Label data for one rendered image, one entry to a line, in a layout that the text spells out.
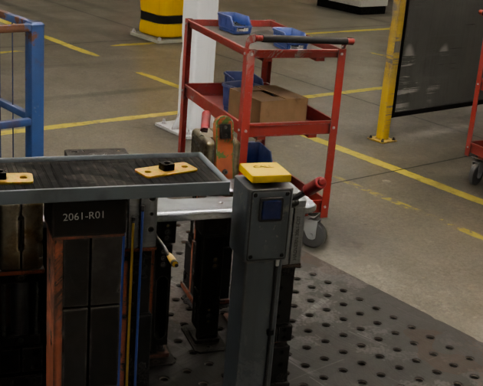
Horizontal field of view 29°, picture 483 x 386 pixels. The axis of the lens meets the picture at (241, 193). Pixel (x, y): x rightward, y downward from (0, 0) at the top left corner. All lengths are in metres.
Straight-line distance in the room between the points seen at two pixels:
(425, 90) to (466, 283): 2.48
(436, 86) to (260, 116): 2.70
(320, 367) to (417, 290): 2.13
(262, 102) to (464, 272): 1.15
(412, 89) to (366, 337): 4.35
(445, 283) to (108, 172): 2.83
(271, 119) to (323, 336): 2.09
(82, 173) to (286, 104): 2.66
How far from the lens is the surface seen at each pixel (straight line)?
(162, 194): 1.21
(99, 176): 1.25
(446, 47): 6.35
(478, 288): 3.98
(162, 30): 8.78
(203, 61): 5.69
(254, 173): 1.30
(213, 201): 1.65
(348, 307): 2.00
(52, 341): 1.32
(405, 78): 6.05
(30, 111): 3.80
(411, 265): 4.09
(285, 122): 3.84
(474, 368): 1.84
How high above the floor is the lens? 1.56
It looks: 19 degrees down
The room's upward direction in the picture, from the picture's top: 5 degrees clockwise
